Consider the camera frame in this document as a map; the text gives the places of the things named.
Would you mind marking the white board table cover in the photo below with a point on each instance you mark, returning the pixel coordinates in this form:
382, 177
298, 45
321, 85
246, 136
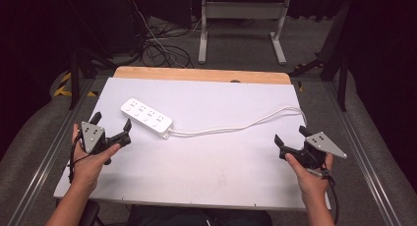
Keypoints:
203, 167

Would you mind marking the person's left hand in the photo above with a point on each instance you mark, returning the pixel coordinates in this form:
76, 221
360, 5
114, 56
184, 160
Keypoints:
87, 163

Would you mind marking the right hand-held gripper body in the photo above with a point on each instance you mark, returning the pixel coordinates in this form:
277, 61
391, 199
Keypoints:
314, 150

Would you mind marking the white power strip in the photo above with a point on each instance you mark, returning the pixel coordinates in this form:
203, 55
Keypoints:
146, 118

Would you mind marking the yellow black hazard tape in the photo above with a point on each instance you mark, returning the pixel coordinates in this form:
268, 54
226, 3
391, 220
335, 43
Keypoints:
64, 86

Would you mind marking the black metal stand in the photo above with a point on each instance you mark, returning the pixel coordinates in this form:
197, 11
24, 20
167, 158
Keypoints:
334, 52
80, 60

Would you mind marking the aluminium floor rail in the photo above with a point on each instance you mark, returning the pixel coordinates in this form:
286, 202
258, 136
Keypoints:
360, 154
42, 160

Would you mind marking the person's right hand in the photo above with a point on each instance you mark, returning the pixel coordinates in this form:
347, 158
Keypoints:
309, 181

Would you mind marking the white metal desk frame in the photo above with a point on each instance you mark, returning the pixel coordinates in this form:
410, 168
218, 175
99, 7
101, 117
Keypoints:
242, 10

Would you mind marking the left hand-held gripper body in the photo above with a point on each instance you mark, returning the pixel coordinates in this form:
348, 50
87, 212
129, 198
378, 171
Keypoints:
95, 139

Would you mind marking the black chair part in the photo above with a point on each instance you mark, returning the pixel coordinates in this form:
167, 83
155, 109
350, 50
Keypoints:
89, 213

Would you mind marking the person's dark trouser legs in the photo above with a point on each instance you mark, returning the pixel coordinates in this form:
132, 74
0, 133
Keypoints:
196, 216

